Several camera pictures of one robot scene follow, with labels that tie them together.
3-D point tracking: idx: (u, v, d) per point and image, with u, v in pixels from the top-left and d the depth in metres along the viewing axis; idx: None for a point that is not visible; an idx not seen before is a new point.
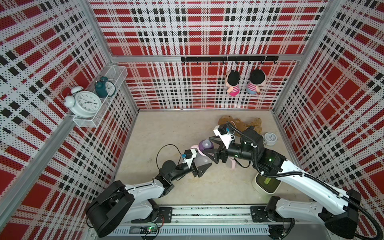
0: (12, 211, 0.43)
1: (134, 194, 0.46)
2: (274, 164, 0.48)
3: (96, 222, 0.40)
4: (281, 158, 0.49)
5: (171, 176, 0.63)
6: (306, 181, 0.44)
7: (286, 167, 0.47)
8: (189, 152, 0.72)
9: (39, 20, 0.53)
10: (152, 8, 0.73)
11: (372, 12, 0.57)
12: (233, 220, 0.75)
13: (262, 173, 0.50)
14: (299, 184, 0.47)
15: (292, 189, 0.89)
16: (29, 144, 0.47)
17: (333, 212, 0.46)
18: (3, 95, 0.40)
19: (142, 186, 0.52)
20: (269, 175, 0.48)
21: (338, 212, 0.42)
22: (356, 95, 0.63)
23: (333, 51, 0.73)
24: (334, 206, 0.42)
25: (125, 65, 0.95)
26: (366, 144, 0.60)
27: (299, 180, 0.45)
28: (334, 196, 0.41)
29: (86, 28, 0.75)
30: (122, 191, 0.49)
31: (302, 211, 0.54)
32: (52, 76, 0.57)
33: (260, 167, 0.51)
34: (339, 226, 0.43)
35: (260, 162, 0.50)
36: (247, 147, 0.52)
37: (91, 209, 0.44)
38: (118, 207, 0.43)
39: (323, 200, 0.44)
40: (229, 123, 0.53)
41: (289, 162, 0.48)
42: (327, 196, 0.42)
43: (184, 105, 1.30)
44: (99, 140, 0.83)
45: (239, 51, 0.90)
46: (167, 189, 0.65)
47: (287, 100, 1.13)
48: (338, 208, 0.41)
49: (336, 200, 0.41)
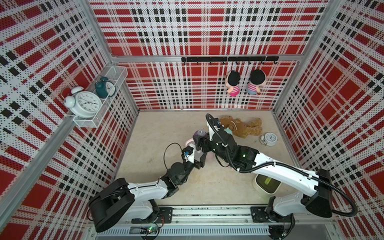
0: (12, 210, 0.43)
1: (135, 193, 0.46)
2: (247, 159, 0.49)
3: (96, 217, 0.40)
4: (254, 151, 0.51)
5: (177, 178, 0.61)
6: (277, 168, 0.46)
7: (259, 159, 0.49)
8: (191, 149, 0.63)
9: (39, 20, 0.53)
10: (152, 8, 0.73)
11: (372, 12, 0.57)
12: (233, 220, 0.75)
13: (239, 170, 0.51)
14: (273, 173, 0.48)
15: (292, 189, 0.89)
16: (29, 143, 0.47)
17: (308, 194, 0.50)
18: (3, 95, 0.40)
19: (145, 186, 0.52)
20: (245, 171, 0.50)
21: (311, 193, 0.43)
22: (356, 95, 0.63)
23: (333, 51, 0.73)
24: (306, 188, 0.44)
25: (125, 65, 0.95)
26: (366, 144, 0.60)
27: (272, 169, 0.47)
28: (304, 178, 0.43)
29: (86, 28, 0.75)
30: (125, 189, 0.49)
31: (290, 202, 0.56)
32: (52, 76, 0.57)
33: (235, 164, 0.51)
34: (318, 207, 0.44)
35: (235, 159, 0.52)
36: (220, 147, 0.53)
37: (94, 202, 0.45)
38: (118, 204, 0.43)
39: (296, 184, 0.46)
40: (206, 116, 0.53)
41: (261, 153, 0.50)
42: (299, 179, 0.44)
43: (184, 105, 1.30)
44: (99, 140, 0.83)
45: (239, 51, 0.90)
46: (171, 191, 0.64)
47: (287, 100, 1.13)
48: (310, 189, 0.43)
49: (307, 182, 0.42)
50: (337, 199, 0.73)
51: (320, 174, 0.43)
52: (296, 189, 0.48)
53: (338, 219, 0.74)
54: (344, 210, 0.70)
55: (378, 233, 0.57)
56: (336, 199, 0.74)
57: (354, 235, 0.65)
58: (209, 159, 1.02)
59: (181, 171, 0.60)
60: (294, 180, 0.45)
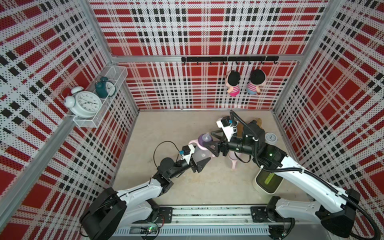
0: (12, 210, 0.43)
1: (127, 199, 0.45)
2: (273, 158, 0.48)
3: (90, 231, 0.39)
4: (282, 153, 0.49)
5: (169, 173, 0.63)
6: (304, 176, 0.44)
7: (285, 163, 0.47)
8: (187, 149, 0.70)
9: (39, 20, 0.53)
10: (152, 8, 0.73)
11: (372, 12, 0.57)
12: (233, 220, 0.75)
13: (262, 167, 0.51)
14: (298, 180, 0.47)
15: (292, 189, 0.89)
16: (29, 143, 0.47)
17: (330, 210, 0.45)
18: (3, 95, 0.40)
19: (135, 189, 0.51)
20: (268, 169, 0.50)
21: (335, 210, 0.41)
22: (356, 95, 0.63)
23: (333, 51, 0.73)
24: (331, 203, 0.41)
25: (125, 65, 0.95)
26: (366, 144, 0.60)
27: (299, 176, 0.45)
28: (332, 193, 0.41)
29: (86, 28, 0.75)
30: (115, 197, 0.48)
31: (299, 209, 0.55)
32: (52, 76, 0.57)
33: (259, 161, 0.52)
34: (335, 224, 0.43)
35: (260, 156, 0.50)
36: (248, 140, 0.52)
37: (85, 217, 0.44)
38: (111, 213, 0.43)
39: (320, 197, 0.44)
40: (231, 111, 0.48)
41: (289, 158, 0.48)
42: (325, 193, 0.42)
43: (184, 105, 1.30)
44: (99, 140, 0.83)
45: (239, 51, 0.90)
46: (165, 187, 0.63)
47: (287, 100, 1.13)
48: (335, 206, 0.41)
49: (334, 198, 0.40)
50: None
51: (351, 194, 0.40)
52: (319, 201, 0.51)
53: None
54: None
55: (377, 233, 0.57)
56: None
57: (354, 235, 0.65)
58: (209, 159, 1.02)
59: (171, 166, 0.60)
60: (319, 193, 0.43)
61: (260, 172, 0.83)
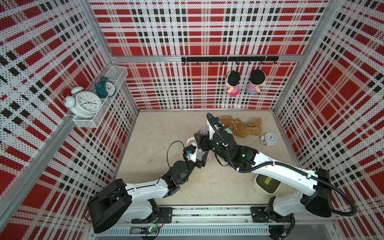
0: (12, 211, 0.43)
1: (133, 194, 0.46)
2: (246, 158, 0.50)
3: (94, 217, 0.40)
4: (254, 151, 0.51)
5: (179, 177, 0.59)
6: (277, 167, 0.46)
7: (258, 159, 0.49)
8: (194, 148, 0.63)
9: (39, 20, 0.53)
10: (152, 8, 0.73)
11: (372, 12, 0.57)
12: (233, 220, 0.75)
13: (238, 169, 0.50)
14: (271, 172, 0.48)
15: (292, 189, 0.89)
16: (29, 144, 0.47)
17: (306, 194, 0.50)
18: (3, 95, 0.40)
19: (142, 186, 0.51)
20: (244, 170, 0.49)
21: (311, 193, 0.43)
22: (356, 95, 0.63)
23: (333, 51, 0.73)
24: (305, 187, 0.44)
25: (125, 65, 0.95)
26: (366, 144, 0.60)
27: (272, 169, 0.47)
28: (304, 177, 0.43)
29: (86, 28, 0.75)
30: (123, 190, 0.49)
31: (289, 202, 0.56)
32: (52, 76, 0.57)
33: (234, 164, 0.54)
34: (317, 207, 0.44)
35: (235, 159, 0.52)
36: (220, 146, 0.53)
37: (92, 202, 0.45)
38: (116, 206, 0.43)
39: (295, 183, 0.46)
40: (207, 115, 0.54)
41: (261, 153, 0.50)
42: (298, 179, 0.44)
43: (184, 105, 1.30)
44: (99, 140, 0.83)
45: (239, 51, 0.90)
46: (172, 190, 0.63)
47: (287, 100, 1.13)
48: (308, 188, 0.43)
49: (306, 181, 0.42)
50: (337, 199, 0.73)
51: (320, 174, 0.43)
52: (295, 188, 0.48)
53: (338, 219, 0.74)
54: (344, 210, 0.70)
55: (378, 233, 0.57)
56: (336, 199, 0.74)
57: (354, 235, 0.65)
58: (209, 159, 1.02)
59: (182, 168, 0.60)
60: (293, 180, 0.45)
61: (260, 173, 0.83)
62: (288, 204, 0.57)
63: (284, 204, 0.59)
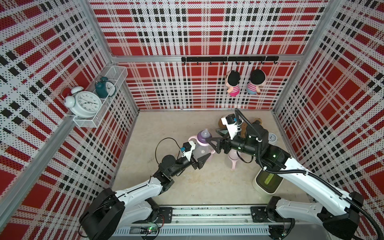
0: (12, 210, 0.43)
1: (125, 200, 0.45)
2: (277, 159, 0.47)
3: (90, 231, 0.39)
4: (285, 154, 0.48)
5: (171, 171, 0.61)
6: (309, 179, 0.43)
7: (289, 164, 0.46)
8: (188, 145, 0.71)
9: (39, 20, 0.53)
10: (152, 8, 0.73)
11: (372, 12, 0.57)
12: (233, 220, 0.75)
13: (265, 168, 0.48)
14: (302, 182, 0.46)
15: (292, 189, 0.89)
16: (29, 144, 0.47)
17: (332, 213, 0.45)
18: (3, 95, 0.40)
19: (134, 190, 0.50)
20: (272, 171, 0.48)
21: (338, 212, 0.41)
22: (357, 95, 0.63)
23: (333, 51, 0.73)
24: (335, 206, 0.41)
25: (125, 65, 0.95)
26: (366, 144, 0.60)
27: (303, 179, 0.44)
28: (336, 196, 0.41)
29: (86, 28, 0.75)
30: (114, 198, 0.48)
31: (300, 210, 0.55)
32: (52, 76, 0.57)
33: (262, 162, 0.51)
34: (337, 226, 0.43)
35: (263, 157, 0.49)
36: (251, 141, 0.51)
37: (85, 218, 0.44)
38: (109, 214, 0.42)
39: (323, 199, 0.43)
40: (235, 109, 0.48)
41: (293, 159, 0.47)
42: (329, 196, 0.41)
43: (184, 105, 1.30)
44: (99, 140, 0.83)
45: (239, 51, 0.90)
46: (166, 185, 0.63)
47: (287, 100, 1.13)
48: (338, 208, 0.41)
49: (338, 201, 0.40)
50: None
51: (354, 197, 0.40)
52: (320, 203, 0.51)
53: None
54: None
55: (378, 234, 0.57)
56: None
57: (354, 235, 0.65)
58: (209, 159, 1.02)
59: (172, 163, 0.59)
60: (322, 195, 0.43)
61: (260, 173, 0.83)
62: (298, 212, 0.56)
63: (293, 210, 0.58)
